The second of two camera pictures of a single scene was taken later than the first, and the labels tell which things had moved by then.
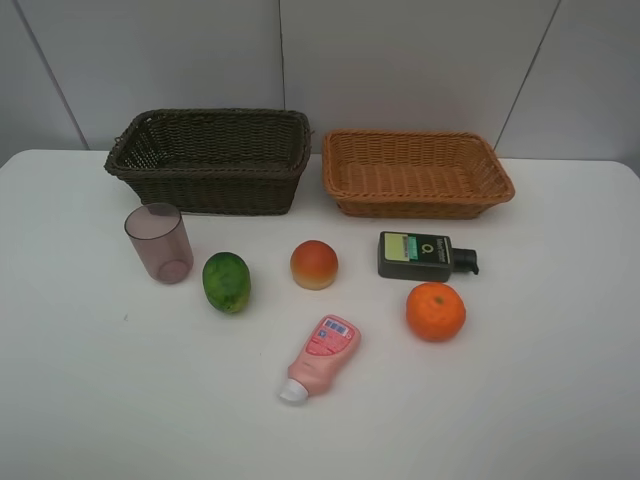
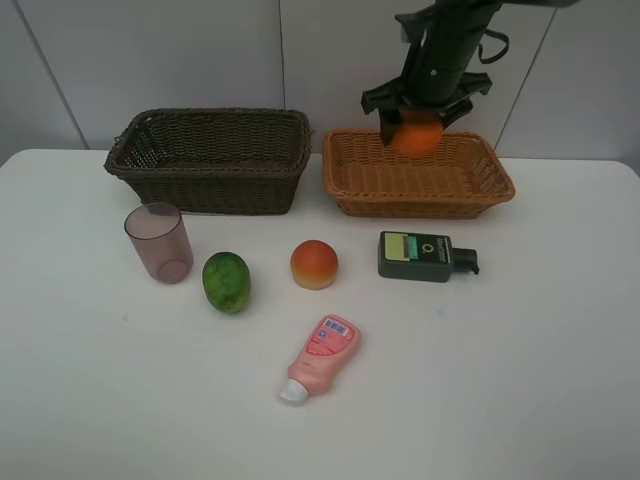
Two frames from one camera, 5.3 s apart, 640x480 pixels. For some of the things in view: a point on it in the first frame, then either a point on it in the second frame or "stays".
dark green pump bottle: (426, 257) stays
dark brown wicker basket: (215, 161) stays
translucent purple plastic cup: (159, 235) stays
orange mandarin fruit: (435, 310) to (419, 133)
